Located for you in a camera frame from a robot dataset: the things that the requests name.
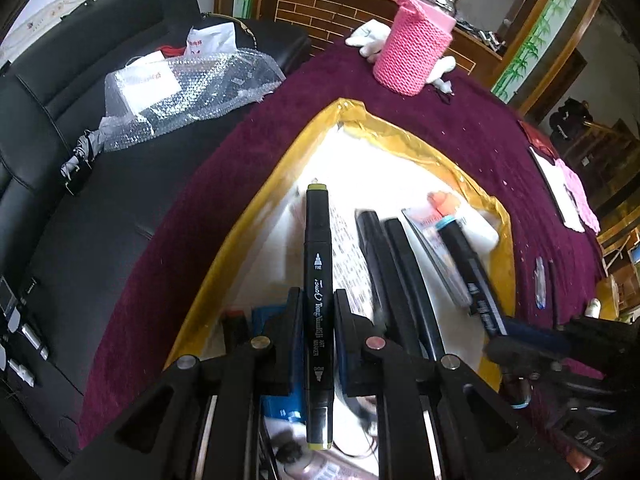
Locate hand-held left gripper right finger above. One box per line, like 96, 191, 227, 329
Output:
334, 289, 588, 480

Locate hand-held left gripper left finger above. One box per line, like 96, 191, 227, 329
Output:
59, 286, 306, 480

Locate clear bubble wrap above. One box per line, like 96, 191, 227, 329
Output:
97, 46, 287, 153

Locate white printed leaflet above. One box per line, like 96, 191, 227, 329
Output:
330, 207, 383, 328

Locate burgundy velvet tablecloth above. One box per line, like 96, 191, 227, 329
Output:
77, 40, 606, 451

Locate grey folded umbrella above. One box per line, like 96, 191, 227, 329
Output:
60, 129, 108, 196

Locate blue cylinder battery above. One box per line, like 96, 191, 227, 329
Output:
251, 305, 306, 421

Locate black marker blue tip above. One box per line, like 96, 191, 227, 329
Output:
435, 214, 535, 411

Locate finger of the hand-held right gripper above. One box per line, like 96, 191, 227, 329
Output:
486, 337, 601, 391
501, 317, 576, 356

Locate black backpack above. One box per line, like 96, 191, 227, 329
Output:
549, 99, 596, 147

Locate pink knitted cup holder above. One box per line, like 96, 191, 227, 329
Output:
372, 0, 457, 97

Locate black marker olive caps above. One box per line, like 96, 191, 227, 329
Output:
302, 182, 335, 451

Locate white cardboard box red print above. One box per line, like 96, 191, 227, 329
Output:
120, 57, 182, 112

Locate pink knitted mat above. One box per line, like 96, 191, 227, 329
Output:
555, 157, 601, 233

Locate person's right hand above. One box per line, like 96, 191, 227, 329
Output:
567, 452, 603, 473

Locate red wire white connector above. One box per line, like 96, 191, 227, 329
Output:
327, 392, 381, 461

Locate clear plastic pen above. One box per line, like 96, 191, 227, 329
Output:
534, 256, 548, 311

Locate white plastic packet red print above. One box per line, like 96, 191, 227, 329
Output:
182, 22, 237, 58

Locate yellow-lined white box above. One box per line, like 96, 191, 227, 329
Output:
165, 97, 516, 480

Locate black sofa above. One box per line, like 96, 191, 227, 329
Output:
0, 0, 313, 466

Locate black marker red cap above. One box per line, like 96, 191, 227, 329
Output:
220, 309, 251, 356

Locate thin black stick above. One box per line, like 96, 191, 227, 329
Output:
547, 259, 561, 316

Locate silver printed tube black cap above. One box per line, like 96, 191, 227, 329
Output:
401, 206, 473, 308

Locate wooden cabinet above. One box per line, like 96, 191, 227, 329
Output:
250, 0, 506, 76

